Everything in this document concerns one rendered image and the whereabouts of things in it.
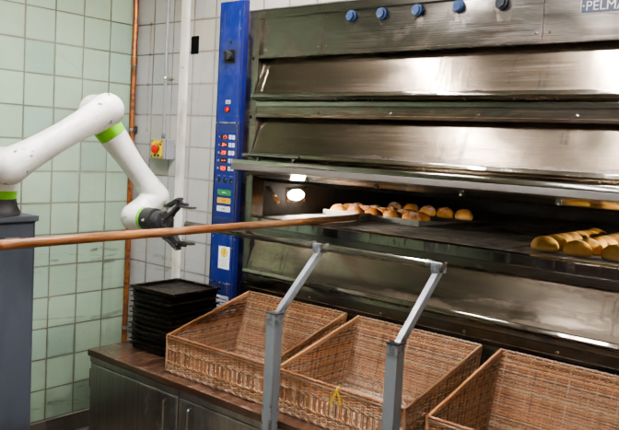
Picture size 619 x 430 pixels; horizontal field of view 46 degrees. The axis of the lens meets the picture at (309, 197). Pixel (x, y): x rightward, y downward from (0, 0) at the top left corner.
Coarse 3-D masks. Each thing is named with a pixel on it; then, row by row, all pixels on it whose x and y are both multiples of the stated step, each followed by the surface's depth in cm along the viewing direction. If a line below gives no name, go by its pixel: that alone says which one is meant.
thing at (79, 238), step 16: (224, 224) 274; (240, 224) 280; (256, 224) 286; (272, 224) 293; (288, 224) 301; (304, 224) 309; (0, 240) 208; (16, 240) 211; (32, 240) 215; (48, 240) 218; (64, 240) 222; (80, 240) 227; (96, 240) 231; (112, 240) 237
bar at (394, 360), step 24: (264, 240) 277; (288, 240) 269; (312, 240) 263; (312, 264) 257; (408, 264) 236; (432, 264) 229; (432, 288) 227; (408, 336) 218; (264, 360) 246; (264, 384) 247; (384, 384) 215; (264, 408) 247; (384, 408) 216
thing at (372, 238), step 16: (352, 240) 297; (368, 240) 292; (384, 240) 287; (400, 240) 282; (416, 240) 277; (432, 240) 278; (464, 256) 265; (480, 256) 261; (496, 256) 257; (512, 256) 253; (528, 256) 249; (544, 256) 250; (560, 272) 242; (576, 272) 239; (592, 272) 235; (608, 272) 232
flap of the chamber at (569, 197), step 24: (240, 168) 316; (264, 168) 307; (288, 168) 299; (432, 192) 276; (456, 192) 263; (480, 192) 251; (504, 192) 241; (528, 192) 233; (552, 192) 228; (576, 192) 224; (600, 192) 219
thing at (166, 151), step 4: (152, 140) 366; (156, 140) 364; (160, 140) 362; (164, 140) 361; (168, 140) 363; (172, 140) 365; (152, 144) 366; (156, 144) 364; (164, 144) 361; (168, 144) 363; (172, 144) 365; (160, 148) 362; (164, 148) 362; (168, 148) 363; (172, 148) 366; (152, 152) 366; (160, 152) 362; (164, 152) 362; (168, 152) 364; (172, 152) 366; (152, 156) 366; (156, 156) 365; (160, 156) 362; (164, 156) 362; (168, 156) 364; (172, 156) 366
